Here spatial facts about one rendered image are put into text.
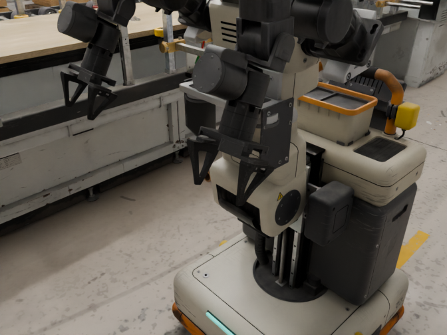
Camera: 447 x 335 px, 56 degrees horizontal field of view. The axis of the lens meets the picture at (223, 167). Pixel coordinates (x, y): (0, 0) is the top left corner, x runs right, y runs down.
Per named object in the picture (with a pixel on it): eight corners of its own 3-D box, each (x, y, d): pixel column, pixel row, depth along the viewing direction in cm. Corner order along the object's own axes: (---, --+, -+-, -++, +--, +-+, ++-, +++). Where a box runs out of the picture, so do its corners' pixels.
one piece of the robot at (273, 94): (223, 123, 118) (223, 46, 107) (302, 157, 100) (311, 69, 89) (177, 141, 108) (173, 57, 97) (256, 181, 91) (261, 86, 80)
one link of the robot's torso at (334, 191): (273, 203, 141) (278, 137, 129) (346, 244, 123) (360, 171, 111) (215, 238, 125) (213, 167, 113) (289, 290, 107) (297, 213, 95)
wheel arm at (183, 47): (219, 60, 199) (219, 52, 197) (214, 62, 197) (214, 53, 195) (163, 44, 226) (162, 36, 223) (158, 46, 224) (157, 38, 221)
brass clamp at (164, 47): (186, 49, 218) (185, 39, 216) (165, 54, 210) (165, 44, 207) (179, 47, 222) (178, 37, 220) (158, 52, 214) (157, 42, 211)
